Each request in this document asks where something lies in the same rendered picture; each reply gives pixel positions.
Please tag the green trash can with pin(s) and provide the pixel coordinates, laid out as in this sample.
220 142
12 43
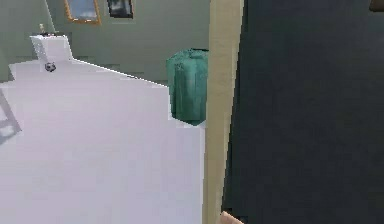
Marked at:
188 86

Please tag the dark room door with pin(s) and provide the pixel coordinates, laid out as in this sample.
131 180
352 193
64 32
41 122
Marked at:
306 113

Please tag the black framed picture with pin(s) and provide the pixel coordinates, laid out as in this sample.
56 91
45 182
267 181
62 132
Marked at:
120 7

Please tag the black and white ball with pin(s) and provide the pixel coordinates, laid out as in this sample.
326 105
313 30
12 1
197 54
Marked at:
50 67

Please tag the orange framed picture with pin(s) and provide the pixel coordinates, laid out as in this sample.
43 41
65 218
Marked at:
82 10

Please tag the white cabinet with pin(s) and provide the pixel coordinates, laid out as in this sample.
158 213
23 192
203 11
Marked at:
51 48

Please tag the small pale figurine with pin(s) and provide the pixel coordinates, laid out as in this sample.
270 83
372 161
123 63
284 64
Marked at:
42 28

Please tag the beige door frame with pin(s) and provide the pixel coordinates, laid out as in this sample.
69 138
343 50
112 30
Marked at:
220 110

